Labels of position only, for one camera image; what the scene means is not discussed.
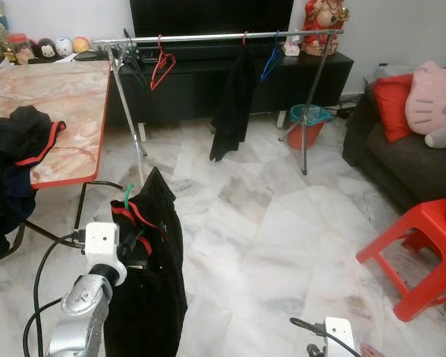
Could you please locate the pink white tissue box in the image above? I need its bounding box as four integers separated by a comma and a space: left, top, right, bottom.
283, 37, 302, 58

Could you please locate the black garment red trim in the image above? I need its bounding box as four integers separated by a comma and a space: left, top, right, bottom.
103, 167, 189, 357
0, 105, 67, 257

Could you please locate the pink cat face pillow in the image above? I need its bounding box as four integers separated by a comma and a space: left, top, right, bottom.
404, 60, 446, 136

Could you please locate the silver rack tripod stand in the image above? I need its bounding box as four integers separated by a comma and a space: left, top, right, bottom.
104, 41, 148, 172
279, 30, 341, 176

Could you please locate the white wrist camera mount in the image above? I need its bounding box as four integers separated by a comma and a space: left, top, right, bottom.
83, 221, 121, 277
323, 316, 357, 357

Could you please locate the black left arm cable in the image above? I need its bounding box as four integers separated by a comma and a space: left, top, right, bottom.
22, 229, 88, 357

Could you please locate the blue plastic hanger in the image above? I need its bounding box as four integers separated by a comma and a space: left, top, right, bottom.
259, 31, 284, 83

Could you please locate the black mouse plush toy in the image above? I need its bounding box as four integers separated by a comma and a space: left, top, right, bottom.
35, 37, 58, 60

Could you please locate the dark grey fabric sofa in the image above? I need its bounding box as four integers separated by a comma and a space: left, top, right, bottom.
342, 78, 446, 213

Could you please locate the black printed polo shirt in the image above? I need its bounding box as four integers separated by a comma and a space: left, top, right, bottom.
210, 46, 258, 163

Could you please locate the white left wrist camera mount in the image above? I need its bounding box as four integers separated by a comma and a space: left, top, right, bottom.
83, 221, 121, 277

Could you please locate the large black television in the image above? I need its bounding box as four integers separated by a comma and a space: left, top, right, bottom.
129, 0, 295, 38

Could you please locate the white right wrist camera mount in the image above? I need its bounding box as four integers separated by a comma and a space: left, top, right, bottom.
323, 316, 357, 357

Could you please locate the black TV cabinet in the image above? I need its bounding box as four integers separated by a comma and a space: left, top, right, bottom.
67, 45, 355, 127

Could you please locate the dark hanger bundle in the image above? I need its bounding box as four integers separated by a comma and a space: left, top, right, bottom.
117, 28, 148, 86

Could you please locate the orange bin teal liner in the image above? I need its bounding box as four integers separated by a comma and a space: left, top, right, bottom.
287, 103, 335, 152

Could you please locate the white blue plush toy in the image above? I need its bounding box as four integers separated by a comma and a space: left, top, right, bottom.
54, 36, 74, 57

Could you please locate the yellow red plush toy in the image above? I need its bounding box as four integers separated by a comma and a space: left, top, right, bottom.
71, 35, 91, 54

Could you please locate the green plastic hanger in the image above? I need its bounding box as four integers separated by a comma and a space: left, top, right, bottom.
122, 182, 135, 209

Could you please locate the grey wide-eyed Totoro plush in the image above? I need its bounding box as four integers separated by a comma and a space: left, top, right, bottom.
424, 123, 446, 149

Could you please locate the silver clothes rack bar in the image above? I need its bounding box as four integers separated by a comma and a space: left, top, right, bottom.
91, 28, 345, 45

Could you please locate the red robed figurine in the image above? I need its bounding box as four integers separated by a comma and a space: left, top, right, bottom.
302, 0, 350, 57

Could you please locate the red plastic stool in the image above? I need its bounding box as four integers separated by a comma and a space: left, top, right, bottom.
356, 196, 446, 323

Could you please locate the clear jar red lid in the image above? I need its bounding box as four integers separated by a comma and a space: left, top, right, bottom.
6, 33, 32, 65

